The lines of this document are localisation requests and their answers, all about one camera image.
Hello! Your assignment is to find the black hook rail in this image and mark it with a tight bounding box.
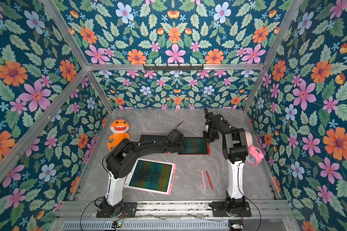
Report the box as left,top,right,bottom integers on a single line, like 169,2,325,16
143,64,204,71

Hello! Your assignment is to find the aluminium front rail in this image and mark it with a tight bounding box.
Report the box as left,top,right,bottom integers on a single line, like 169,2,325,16
56,200,294,220

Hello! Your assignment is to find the beige round clock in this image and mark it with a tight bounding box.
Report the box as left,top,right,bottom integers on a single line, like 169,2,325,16
245,131,253,148

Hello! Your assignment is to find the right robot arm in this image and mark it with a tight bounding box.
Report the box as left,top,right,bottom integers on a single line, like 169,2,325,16
203,108,249,214

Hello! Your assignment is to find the pink alarm clock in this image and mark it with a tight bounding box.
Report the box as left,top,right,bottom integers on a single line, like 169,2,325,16
245,145,265,166

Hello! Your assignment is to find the red writing tablet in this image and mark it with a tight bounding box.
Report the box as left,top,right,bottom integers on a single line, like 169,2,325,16
139,135,166,143
178,137,210,155

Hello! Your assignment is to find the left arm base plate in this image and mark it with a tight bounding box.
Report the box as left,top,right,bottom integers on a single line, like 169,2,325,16
96,202,137,218

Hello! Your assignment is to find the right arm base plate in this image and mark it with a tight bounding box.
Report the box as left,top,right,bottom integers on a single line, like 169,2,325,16
209,201,252,218

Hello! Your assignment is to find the pink stylus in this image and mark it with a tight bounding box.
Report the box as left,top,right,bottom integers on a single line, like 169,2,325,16
201,170,206,190

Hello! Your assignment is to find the left red writing tablet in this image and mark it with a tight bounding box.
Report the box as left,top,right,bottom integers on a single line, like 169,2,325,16
139,135,166,143

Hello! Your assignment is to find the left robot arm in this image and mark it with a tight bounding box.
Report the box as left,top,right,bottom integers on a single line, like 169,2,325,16
105,129,184,207

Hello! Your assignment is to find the red stylus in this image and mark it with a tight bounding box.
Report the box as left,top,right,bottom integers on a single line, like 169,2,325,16
206,171,214,191

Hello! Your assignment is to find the pink white writing tablet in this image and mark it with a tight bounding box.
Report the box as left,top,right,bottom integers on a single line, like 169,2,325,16
124,158,176,195

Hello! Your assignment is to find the white vent grille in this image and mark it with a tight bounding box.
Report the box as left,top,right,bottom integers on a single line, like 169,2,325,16
61,219,229,231

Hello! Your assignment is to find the right red writing tablet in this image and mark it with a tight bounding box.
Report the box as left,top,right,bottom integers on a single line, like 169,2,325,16
178,137,210,155

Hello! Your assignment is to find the orange shark plush toy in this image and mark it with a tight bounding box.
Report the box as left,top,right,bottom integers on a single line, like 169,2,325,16
107,119,130,151

